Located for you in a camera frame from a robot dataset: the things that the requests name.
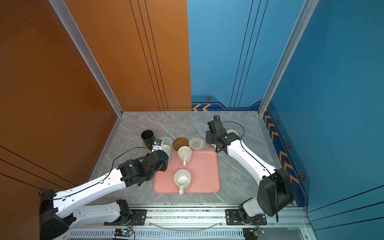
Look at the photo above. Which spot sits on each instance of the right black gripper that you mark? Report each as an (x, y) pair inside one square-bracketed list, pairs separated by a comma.
[(208, 134)]

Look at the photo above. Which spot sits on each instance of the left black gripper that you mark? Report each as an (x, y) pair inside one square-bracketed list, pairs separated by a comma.
[(165, 166)]

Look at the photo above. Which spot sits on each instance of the white mug purple handle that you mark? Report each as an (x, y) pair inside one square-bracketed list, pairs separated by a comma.
[(233, 131)]

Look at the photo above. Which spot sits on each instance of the white mug blue handle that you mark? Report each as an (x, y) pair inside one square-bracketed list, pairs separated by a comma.
[(167, 149)]

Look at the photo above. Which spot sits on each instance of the black mug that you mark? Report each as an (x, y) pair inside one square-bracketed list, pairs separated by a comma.
[(148, 138)]

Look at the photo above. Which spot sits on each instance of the grey round patterned coaster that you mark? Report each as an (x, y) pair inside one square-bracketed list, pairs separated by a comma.
[(167, 141)]

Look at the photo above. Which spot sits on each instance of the cream white mug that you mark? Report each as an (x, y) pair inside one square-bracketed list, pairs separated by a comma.
[(185, 154)]

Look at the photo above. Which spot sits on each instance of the woven orange round coaster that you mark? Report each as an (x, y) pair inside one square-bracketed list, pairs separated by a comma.
[(144, 146)]

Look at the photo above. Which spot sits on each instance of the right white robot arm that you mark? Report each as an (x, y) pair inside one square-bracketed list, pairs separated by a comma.
[(275, 190)]

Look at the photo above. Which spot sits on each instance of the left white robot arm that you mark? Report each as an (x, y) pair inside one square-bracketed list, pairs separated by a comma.
[(61, 211)]

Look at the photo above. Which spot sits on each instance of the white patterned round coaster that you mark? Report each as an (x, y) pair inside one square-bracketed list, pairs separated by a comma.
[(196, 144)]

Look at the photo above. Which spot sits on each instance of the plain brown round coaster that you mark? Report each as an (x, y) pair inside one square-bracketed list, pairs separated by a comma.
[(180, 142)]

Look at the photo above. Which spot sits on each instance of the pink rectangular tray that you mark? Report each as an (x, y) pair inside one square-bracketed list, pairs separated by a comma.
[(199, 176)]

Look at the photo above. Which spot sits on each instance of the left green circuit board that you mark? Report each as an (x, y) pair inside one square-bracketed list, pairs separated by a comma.
[(124, 234)]

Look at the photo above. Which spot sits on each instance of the right circuit board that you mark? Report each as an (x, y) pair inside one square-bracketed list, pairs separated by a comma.
[(252, 233)]

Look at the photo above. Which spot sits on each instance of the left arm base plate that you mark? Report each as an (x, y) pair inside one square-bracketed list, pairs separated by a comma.
[(137, 218)]

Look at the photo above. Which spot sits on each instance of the aluminium front rail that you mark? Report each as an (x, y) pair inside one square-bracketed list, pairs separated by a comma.
[(202, 217)]

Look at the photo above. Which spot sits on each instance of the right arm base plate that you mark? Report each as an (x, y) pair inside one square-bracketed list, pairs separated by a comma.
[(233, 218)]

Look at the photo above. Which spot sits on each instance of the right aluminium corner post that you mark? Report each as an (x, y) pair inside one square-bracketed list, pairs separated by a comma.
[(295, 36)]

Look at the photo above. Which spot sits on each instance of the aluminium corner post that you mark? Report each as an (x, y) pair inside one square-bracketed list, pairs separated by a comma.
[(75, 34), (295, 36)]

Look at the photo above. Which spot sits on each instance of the left aluminium corner post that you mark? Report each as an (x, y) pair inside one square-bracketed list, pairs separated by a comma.
[(75, 34)]

